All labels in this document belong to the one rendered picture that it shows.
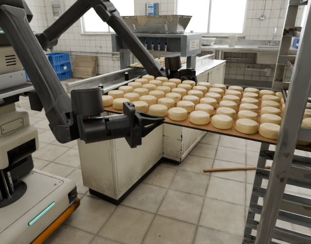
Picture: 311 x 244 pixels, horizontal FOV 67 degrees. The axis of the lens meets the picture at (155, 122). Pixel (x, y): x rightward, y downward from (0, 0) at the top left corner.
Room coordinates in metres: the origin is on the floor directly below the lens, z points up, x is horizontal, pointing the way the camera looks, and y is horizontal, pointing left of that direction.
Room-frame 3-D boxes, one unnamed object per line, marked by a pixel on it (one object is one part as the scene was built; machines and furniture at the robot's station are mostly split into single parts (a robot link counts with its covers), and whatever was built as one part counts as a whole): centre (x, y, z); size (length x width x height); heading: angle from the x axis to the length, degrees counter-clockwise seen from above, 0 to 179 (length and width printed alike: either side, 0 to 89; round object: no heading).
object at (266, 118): (0.56, -0.29, 1.03); 0.05 x 0.05 x 0.02
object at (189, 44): (2.17, 0.00, 1.01); 0.72 x 0.33 x 0.34; 60
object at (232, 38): (4.42, -1.37, 0.98); 0.20 x 0.14 x 0.20; 20
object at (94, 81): (2.34, 0.07, 0.87); 2.01 x 0.03 x 0.07; 150
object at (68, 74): (5.73, 2.38, 0.10); 0.60 x 0.40 x 0.20; 158
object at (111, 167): (1.73, 0.25, 0.45); 0.70 x 0.34 x 0.90; 150
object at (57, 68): (5.73, 2.38, 0.30); 0.60 x 0.40 x 0.20; 160
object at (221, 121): (0.54, -0.17, 1.03); 0.05 x 0.05 x 0.02
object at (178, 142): (2.59, -0.24, 0.42); 1.28 x 0.72 x 0.84; 150
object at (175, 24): (2.17, 0.00, 1.25); 0.56 x 0.29 x 0.14; 60
